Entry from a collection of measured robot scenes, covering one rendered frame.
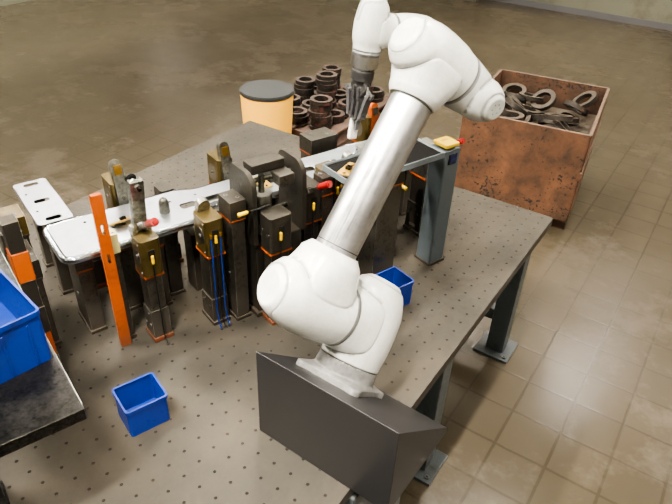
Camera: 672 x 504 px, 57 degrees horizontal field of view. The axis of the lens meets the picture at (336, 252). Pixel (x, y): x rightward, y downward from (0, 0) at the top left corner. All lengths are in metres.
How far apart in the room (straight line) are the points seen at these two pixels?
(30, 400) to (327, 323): 0.61
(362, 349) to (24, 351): 0.72
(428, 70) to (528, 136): 2.37
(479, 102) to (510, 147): 2.29
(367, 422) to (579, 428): 1.57
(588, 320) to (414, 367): 1.66
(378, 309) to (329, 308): 0.15
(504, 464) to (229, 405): 1.24
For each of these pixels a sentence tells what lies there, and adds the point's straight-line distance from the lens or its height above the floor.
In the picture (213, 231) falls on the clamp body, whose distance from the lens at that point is 1.74.
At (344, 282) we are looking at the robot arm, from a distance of 1.34.
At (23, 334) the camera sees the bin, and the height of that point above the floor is 1.12.
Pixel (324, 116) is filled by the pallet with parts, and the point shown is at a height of 0.25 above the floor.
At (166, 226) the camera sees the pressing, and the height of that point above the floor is 1.00.
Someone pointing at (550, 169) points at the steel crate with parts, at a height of 0.41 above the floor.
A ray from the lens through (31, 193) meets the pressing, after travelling 2.14.
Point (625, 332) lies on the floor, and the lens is 3.34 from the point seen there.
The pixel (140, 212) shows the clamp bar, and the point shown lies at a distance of 1.70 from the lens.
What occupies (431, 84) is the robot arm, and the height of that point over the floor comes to 1.52.
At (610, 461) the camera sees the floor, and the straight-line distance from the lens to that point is 2.72.
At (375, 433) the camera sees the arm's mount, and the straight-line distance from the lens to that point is 1.33.
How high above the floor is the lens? 1.96
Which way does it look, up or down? 34 degrees down
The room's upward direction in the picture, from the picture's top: 3 degrees clockwise
